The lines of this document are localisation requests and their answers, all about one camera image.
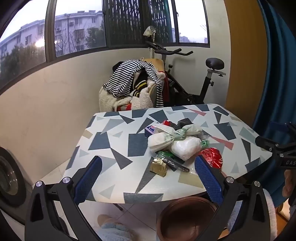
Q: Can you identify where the tan slipper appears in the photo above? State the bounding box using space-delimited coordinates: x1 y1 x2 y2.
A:
97 214 114 230

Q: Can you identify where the wooden chair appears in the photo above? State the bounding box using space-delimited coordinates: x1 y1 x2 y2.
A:
144 59 166 108

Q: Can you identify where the gold foil wrapper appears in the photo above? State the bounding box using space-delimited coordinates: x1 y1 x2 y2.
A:
149 157 168 178

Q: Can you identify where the person's right hand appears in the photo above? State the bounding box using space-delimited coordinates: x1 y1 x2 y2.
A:
282 171 296 205

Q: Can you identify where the dark window grille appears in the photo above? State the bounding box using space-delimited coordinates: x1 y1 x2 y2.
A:
104 0 174 48

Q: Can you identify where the black yellow striped garment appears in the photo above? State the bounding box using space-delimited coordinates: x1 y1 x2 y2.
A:
129 71 149 98

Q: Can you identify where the blue cardboard box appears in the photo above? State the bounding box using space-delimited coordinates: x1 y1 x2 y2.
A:
144 125 162 138

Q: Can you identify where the washing machine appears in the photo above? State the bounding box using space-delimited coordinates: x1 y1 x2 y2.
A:
0 146 28 225

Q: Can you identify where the beige object on pole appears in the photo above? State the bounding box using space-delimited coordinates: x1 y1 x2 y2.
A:
143 25 156 58

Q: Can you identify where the blue curtain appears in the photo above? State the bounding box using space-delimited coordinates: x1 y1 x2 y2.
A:
251 0 296 204

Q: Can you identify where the yellow wooden panel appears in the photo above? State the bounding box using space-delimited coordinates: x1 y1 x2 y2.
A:
223 0 269 124

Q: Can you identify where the white fluffy garment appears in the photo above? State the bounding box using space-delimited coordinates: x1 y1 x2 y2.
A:
262 188 278 233

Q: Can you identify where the grey apartment building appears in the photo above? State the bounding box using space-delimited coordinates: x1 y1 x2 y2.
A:
0 10 104 59

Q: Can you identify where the black white striped shirt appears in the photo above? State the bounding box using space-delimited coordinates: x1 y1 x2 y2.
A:
103 60 164 107

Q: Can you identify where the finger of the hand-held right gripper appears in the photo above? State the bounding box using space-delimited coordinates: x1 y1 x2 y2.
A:
255 136 281 154
269 120 296 139

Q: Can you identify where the red foil wrapper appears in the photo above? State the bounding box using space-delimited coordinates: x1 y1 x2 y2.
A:
198 148 223 170

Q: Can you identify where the white bag of cotton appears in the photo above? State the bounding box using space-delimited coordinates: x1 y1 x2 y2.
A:
171 137 204 161

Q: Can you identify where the light blue fluffy pajama leg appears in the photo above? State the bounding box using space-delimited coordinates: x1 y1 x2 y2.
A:
96 221 141 241

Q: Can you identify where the black exercise bike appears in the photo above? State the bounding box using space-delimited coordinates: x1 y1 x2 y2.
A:
146 41 226 107

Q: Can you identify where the black patterned packet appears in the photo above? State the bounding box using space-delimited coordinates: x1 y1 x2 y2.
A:
173 118 193 131

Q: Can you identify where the brown round trash bin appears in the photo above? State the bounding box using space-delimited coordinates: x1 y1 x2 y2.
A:
157 197 219 241

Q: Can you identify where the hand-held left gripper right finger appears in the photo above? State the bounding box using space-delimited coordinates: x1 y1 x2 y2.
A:
194 155 278 241

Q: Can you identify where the white plastic bag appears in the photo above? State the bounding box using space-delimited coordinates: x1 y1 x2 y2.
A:
147 123 210 153

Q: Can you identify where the window with dark frame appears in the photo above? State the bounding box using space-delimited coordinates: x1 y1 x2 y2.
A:
0 0 211 92

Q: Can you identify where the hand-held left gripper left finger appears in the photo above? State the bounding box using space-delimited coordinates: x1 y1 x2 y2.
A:
24 156 102 241

